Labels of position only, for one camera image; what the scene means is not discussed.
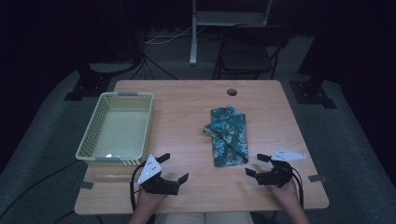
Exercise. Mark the teal floral short-sleeved shirt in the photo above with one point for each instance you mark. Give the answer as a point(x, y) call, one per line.
point(229, 137)

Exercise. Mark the person's legs in beige trousers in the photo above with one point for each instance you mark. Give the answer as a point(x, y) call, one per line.
point(202, 218)

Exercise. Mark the grey tape piece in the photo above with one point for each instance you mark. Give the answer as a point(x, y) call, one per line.
point(86, 184)
point(317, 178)

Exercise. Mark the person's left hand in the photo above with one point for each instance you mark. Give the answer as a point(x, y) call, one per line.
point(149, 200)

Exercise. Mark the pale green plastic basket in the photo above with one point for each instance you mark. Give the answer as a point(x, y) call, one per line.
point(121, 133)

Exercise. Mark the black stand base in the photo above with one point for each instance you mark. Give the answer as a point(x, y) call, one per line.
point(90, 84)
point(311, 93)

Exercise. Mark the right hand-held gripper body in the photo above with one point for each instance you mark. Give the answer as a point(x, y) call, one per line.
point(278, 174)

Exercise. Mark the white metal stand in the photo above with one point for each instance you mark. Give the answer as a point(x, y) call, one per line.
point(193, 40)

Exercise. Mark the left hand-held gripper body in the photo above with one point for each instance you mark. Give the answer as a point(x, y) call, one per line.
point(149, 171)

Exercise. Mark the person's right hand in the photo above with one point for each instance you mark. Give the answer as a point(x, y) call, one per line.
point(288, 194)

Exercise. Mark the black folding chair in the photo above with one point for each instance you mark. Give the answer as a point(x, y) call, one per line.
point(246, 59)

